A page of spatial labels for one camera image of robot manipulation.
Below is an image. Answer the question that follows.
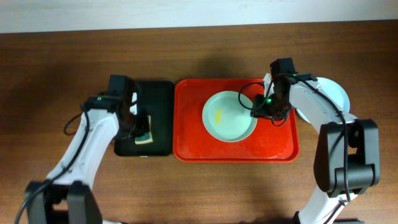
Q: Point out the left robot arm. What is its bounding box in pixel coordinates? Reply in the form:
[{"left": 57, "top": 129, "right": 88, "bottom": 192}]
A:
[{"left": 15, "top": 91, "right": 149, "bottom": 223}]

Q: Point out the black plastic tray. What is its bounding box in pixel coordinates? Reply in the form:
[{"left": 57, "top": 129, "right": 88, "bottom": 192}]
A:
[{"left": 114, "top": 80, "right": 175, "bottom": 157}]

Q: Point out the green and yellow sponge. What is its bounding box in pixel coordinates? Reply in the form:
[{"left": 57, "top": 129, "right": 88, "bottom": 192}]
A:
[{"left": 134, "top": 115, "right": 153, "bottom": 145}]

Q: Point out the pale green plate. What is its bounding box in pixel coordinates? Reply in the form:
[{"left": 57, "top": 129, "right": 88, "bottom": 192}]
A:
[{"left": 201, "top": 91, "right": 257, "bottom": 142}]

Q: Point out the light blue plate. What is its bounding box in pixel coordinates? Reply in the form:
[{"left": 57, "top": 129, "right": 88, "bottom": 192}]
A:
[{"left": 289, "top": 77, "right": 355, "bottom": 126}]

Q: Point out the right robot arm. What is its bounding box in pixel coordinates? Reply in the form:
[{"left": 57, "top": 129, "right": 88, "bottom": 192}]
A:
[{"left": 254, "top": 74, "right": 381, "bottom": 223}]

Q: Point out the red plastic tray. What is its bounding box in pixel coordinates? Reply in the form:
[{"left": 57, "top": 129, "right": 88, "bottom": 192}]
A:
[{"left": 173, "top": 78, "right": 300, "bottom": 163}]

